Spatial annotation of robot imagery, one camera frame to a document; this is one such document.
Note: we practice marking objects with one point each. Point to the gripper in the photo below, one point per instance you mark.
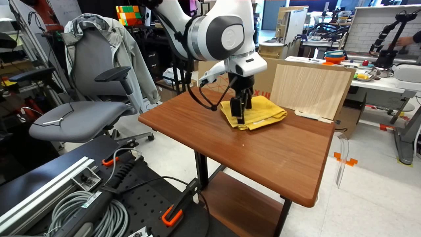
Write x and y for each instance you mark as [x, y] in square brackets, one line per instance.
[242, 84]

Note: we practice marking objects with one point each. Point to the small black robot arm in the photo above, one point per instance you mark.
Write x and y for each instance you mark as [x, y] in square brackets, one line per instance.
[388, 42]

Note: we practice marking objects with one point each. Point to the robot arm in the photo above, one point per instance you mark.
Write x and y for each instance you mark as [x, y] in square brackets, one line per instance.
[210, 29]

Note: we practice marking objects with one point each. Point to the yellow towel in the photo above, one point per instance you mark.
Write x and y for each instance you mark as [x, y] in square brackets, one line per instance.
[263, 110]

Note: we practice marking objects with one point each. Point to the white plastic strip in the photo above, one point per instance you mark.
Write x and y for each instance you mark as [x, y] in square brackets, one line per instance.
[309, 115]

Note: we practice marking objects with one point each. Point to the light wooden board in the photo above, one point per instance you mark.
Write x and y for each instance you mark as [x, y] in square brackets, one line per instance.
[309, 90]

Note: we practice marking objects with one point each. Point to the wooden cabinet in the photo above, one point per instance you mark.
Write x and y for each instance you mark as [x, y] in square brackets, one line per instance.
[289, 29]

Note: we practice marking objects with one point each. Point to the black shelf rack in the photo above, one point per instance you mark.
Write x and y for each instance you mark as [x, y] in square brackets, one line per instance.
[154, 56]

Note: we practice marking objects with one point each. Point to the stack of coloured bowls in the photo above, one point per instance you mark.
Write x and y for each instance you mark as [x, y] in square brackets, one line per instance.
[334, 56]

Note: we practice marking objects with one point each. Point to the cardboard box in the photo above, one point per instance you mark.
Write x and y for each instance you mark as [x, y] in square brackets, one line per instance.
[345, 121]

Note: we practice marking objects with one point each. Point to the clear acrylic piece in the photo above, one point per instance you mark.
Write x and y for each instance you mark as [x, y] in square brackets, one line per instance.
[342, 158]

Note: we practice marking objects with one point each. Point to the orange and black clamp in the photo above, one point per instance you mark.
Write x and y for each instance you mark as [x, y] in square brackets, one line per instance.
[120, 151]
[177, 207]

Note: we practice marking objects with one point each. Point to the grey jacket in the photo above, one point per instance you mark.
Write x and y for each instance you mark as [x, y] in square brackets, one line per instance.
[126, 49]

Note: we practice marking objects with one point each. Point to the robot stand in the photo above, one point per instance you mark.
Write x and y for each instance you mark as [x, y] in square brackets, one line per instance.
[148, 204]

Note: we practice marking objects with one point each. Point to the white brick panel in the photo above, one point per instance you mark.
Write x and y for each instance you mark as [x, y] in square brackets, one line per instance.
[365, 29]

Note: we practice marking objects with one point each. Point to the colourful puzzle cube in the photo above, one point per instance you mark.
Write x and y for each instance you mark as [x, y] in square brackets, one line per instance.
[129, 15]

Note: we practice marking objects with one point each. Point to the white table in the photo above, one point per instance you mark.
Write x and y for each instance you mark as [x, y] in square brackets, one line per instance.
[388, 85]

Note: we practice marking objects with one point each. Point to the grey office chair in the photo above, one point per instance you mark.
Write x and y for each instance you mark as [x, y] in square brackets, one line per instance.
[82, 120]

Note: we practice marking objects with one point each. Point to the person's hand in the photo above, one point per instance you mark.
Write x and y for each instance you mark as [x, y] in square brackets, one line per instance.
[405, 41]

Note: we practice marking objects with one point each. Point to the aluminium rail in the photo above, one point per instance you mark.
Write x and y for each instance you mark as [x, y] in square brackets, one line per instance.
[42, 192]

